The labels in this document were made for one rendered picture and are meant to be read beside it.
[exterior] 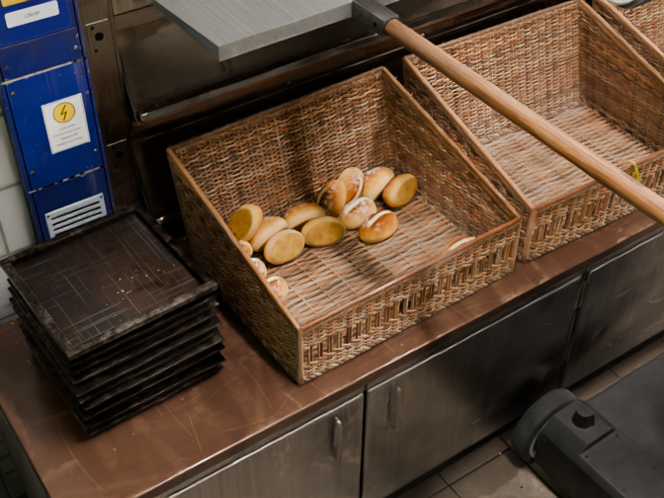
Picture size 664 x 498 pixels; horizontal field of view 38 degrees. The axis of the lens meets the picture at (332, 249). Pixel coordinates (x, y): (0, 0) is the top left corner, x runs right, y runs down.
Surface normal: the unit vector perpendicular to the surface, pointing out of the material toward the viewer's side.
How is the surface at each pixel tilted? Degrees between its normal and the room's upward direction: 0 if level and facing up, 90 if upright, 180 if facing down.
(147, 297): 0
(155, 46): 70
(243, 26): 0
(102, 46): 90
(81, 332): 0
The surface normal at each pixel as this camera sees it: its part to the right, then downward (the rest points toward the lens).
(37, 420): 0.01, -0.74
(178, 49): 0.54, 0.26
